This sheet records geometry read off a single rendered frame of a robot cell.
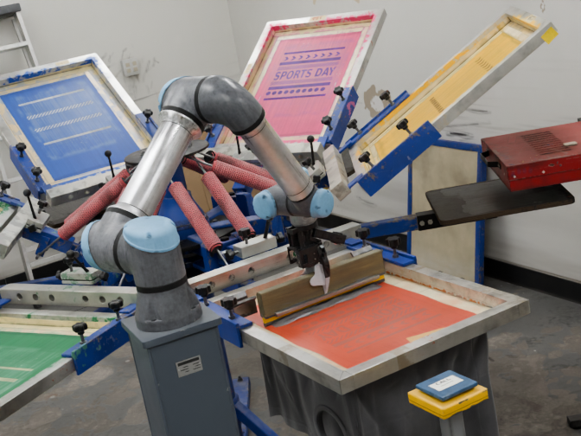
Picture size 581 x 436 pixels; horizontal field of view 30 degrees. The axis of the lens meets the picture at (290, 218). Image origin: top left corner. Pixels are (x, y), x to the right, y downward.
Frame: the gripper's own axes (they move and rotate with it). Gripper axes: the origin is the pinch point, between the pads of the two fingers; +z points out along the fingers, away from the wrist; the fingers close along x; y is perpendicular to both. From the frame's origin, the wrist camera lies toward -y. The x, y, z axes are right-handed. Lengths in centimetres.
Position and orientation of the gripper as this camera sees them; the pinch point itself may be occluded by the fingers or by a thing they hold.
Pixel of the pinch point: (322, 286)
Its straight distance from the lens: 307.0
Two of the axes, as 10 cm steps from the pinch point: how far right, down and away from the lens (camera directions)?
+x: 5.1, 1.6, -8.5
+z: 1.8, 9.4, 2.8
